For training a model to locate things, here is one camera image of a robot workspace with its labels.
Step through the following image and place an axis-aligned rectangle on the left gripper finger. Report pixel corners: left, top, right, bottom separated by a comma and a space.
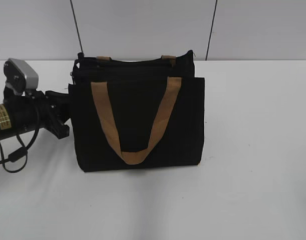
48, 109, 69, 139
45, 90, 70, 103

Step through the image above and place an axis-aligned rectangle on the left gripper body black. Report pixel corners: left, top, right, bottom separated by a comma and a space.
7, 88, 58, 133

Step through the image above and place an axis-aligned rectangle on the black bag with tan handles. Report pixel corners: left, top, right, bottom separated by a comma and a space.
68, 50, 205, 172

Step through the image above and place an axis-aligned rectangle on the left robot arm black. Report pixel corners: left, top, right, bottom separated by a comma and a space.
0, 90, 70, 140

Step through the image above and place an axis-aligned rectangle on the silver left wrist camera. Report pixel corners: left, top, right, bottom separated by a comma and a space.
3, 58, 39, 96

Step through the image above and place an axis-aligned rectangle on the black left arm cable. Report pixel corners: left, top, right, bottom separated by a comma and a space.
0, 109, 43, 174

